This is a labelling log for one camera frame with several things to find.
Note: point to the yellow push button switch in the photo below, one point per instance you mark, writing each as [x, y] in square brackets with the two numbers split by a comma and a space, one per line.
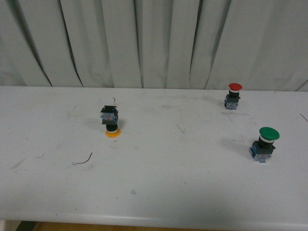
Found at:
[109, 117]

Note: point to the green push button switch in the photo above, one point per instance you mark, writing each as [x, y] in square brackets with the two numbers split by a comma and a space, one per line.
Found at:
[262, 149]

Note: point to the grey pleated curtain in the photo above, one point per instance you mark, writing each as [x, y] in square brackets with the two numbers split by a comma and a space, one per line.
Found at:
[164, 44]

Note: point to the red push button switch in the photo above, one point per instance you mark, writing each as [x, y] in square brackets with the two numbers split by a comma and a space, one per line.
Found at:
[232, 98]

